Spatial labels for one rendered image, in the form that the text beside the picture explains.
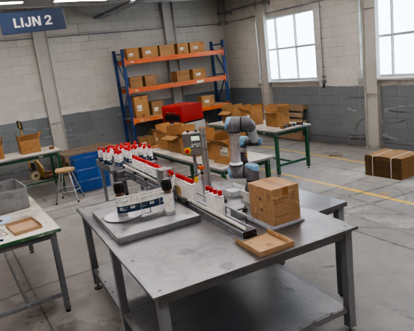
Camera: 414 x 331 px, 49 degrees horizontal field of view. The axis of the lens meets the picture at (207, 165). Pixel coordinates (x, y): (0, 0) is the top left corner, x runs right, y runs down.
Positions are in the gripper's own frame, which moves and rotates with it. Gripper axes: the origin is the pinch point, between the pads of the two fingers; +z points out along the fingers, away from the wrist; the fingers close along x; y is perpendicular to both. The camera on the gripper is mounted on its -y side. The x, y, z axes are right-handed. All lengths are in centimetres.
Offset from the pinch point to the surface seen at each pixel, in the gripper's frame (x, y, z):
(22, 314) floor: 169, 65, 153
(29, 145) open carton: 122, 517, 39
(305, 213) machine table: -3, -94, 16
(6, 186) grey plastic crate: 182, 186, 57
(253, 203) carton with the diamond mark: 35, -78, 13
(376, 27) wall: -412, 256, -259
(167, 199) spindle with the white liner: 84, -31, 22
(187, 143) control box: 63, -11, -23
